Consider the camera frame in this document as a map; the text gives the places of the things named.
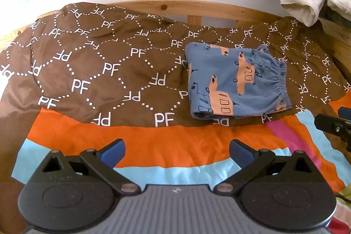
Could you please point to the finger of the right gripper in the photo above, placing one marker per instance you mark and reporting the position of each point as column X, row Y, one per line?
column 335, row 126
column 344, row 113

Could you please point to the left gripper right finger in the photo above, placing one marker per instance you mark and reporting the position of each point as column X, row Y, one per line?
column 253, row 163

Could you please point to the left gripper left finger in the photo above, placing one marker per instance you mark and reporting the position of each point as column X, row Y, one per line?
column 101, row 164

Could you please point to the brown PF patterned duvet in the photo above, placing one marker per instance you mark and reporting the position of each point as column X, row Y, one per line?
column 90, row 74

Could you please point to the blue patterned kids pants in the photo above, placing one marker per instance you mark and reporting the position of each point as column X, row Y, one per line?
column 234, row 82

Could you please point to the wooden bed frame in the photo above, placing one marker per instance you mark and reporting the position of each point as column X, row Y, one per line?
column 338, row 43

